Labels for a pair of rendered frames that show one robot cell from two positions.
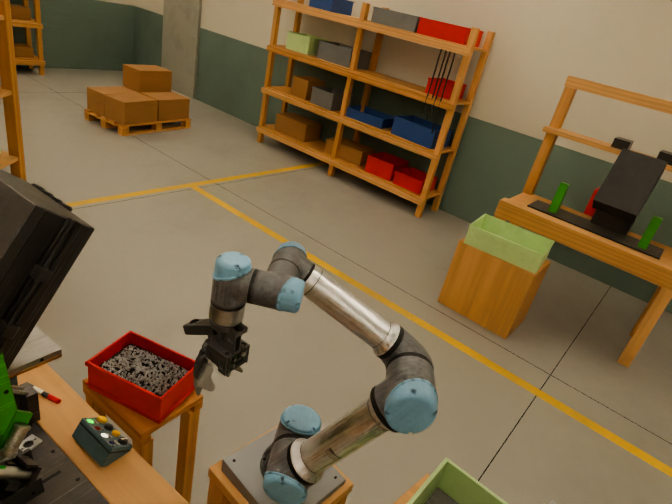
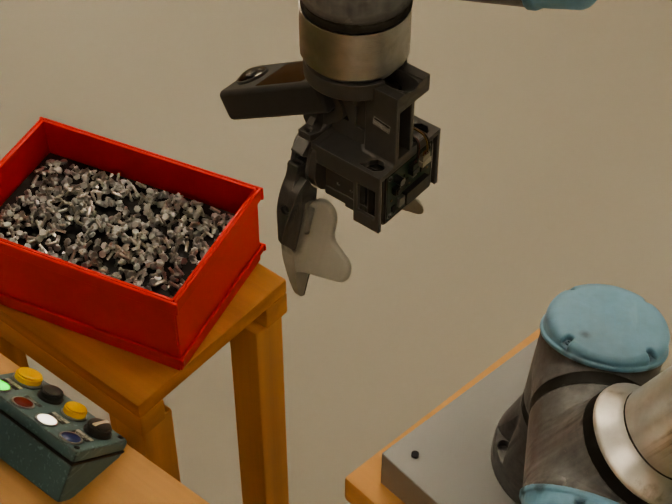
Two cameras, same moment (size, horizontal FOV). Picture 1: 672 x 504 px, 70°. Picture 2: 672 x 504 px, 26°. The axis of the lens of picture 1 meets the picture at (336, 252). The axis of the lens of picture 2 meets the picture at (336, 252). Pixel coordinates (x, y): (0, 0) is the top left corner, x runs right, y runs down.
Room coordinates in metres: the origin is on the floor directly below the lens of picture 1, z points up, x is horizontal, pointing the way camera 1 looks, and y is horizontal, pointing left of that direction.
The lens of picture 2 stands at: (0.08, 0.09, 2.10)
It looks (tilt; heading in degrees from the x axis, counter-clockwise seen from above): 45 degrees down; 10
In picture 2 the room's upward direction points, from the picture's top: straight up
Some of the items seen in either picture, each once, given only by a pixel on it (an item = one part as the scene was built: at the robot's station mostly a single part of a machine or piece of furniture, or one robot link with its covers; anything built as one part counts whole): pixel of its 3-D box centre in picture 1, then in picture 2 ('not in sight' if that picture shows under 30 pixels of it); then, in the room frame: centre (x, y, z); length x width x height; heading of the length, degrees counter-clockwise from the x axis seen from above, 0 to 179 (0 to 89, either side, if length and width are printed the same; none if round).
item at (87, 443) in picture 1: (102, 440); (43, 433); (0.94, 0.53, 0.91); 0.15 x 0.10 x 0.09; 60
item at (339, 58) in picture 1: (355, 95); not in sight; (6.70, 0.21, 1.10); 3.01 x 0.55 x 2.20; 56
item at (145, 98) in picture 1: (140, 98); not in sight; (6.86, 3.22, 0.37); 1.20 x 0.80 x 0.74; 154
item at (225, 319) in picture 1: (227, 310); (357, 27); (0.87, 0.20, 1.51); 0.08 x 0.08 x 0.05
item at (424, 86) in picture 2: (225, 341); (362, 126); (0.86, 0.20, 1.43); 0.09 x 0.08 x 0.12; 60
